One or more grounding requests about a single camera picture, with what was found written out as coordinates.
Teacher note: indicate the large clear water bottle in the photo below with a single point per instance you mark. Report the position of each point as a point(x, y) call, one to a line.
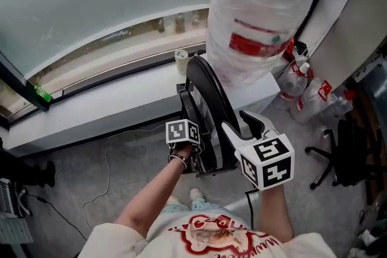
point(257, 3)

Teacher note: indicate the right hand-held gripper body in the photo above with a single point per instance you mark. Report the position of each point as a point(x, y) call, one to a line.
point(272, 160)

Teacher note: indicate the person's white printed shirt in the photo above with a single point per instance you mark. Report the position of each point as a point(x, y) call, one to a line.
point(211, 238)

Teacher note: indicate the person's star-patterned trousers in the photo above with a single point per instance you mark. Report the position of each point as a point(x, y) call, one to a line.
point(202, 206)

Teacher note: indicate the black folding chair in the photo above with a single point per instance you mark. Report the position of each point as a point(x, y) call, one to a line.
point(208, 87)

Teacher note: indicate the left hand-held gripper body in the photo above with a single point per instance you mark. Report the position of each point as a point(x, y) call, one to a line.
point(178, 131)

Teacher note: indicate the white water dispenser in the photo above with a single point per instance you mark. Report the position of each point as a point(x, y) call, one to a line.
point(257, 90)

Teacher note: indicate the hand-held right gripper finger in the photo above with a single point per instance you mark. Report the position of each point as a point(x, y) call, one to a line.
point(234, 139)
point(266, 124)

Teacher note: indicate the white window ledge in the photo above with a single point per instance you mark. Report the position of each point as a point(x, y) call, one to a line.
point(106, 108)

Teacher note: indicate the person's left forearm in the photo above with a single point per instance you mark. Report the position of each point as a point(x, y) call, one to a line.
point(151, 199)

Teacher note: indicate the black framed window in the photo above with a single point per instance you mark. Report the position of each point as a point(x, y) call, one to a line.
point(90, 9)

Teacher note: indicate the green plastic bottle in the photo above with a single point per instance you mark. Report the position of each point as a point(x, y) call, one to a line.
point(43, 95)

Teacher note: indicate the black office chair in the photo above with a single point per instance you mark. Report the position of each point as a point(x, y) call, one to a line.
point(347, 157)

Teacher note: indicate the person's right forearm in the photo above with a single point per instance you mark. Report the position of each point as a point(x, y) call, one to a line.
point(276, 214)

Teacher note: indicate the white lidded cup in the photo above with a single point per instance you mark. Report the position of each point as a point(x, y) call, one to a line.
point(182, 62)

